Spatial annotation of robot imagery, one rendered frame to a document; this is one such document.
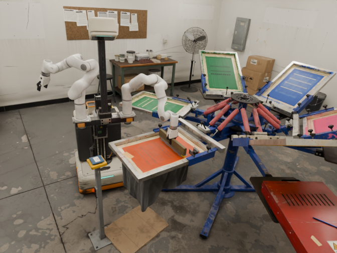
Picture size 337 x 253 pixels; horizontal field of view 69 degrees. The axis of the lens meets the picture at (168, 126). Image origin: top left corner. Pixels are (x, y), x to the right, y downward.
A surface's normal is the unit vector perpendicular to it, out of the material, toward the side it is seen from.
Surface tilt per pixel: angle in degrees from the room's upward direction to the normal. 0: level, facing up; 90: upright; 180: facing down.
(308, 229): 0
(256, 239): 0
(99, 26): 63
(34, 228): 0
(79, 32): 90
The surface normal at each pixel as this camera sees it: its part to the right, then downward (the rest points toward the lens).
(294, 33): -0.82, 0.21
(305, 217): 0.07, -0.88
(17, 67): 0.56, 0.42
